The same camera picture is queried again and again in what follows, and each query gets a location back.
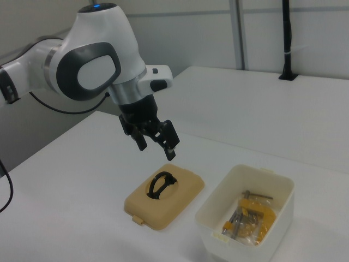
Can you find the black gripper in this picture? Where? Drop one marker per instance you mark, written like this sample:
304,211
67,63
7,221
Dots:
140,113

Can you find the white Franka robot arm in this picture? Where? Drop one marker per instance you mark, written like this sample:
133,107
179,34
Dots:
103,35

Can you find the white plastic tool case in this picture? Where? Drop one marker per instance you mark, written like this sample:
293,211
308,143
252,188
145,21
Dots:
231,251

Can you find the clear plastic bag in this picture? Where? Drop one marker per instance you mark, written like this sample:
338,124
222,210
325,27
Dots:
245,230

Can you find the yellow C-clamp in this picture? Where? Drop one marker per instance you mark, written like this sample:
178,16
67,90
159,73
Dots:
261,213

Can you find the black pole with base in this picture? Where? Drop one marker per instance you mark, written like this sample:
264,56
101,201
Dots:
286,41

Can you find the grey metal partition post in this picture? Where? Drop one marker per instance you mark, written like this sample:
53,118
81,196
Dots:
240,32

